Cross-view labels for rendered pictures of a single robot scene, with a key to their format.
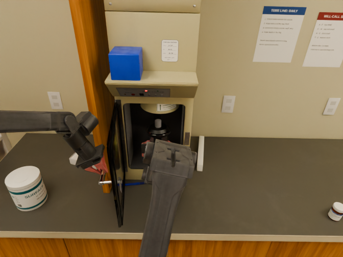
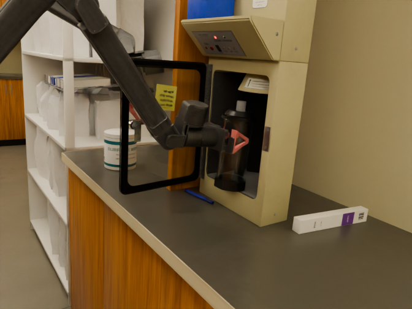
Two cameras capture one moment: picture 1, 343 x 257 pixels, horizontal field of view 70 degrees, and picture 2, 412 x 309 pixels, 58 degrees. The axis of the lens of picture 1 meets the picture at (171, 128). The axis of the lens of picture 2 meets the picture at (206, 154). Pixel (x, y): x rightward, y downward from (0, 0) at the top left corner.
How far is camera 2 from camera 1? 0.93 m
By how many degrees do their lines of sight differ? 53
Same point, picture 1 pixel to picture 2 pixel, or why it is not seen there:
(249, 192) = (330, 289)
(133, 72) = (202, 7)
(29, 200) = (110, 154)
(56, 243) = (100, 211)
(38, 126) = not seen: hidden behind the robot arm
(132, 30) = not seen: outside the picture
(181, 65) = (270, 11)
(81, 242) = (111, 219)
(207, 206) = (236, 253)
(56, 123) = not seen: hidden behind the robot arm
